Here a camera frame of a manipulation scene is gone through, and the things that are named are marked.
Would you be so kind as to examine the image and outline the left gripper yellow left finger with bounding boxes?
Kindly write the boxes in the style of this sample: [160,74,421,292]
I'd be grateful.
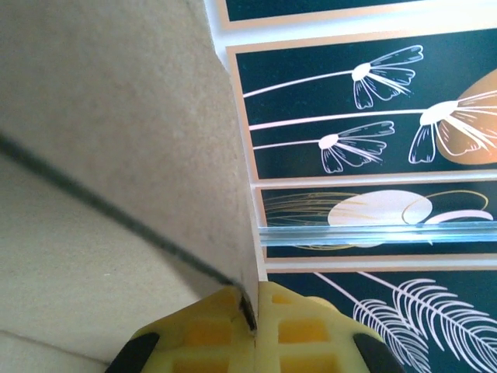
[104,285,257,373]

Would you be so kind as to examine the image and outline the brown cardboard box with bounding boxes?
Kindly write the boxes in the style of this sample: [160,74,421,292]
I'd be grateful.
[0,0,269,373]

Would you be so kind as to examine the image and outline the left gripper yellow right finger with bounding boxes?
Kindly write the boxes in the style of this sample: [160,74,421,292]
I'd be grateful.
[254,281,407,373]

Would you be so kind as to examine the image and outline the aluminium frame post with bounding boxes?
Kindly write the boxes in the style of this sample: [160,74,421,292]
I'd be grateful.
[258,221,497,250]

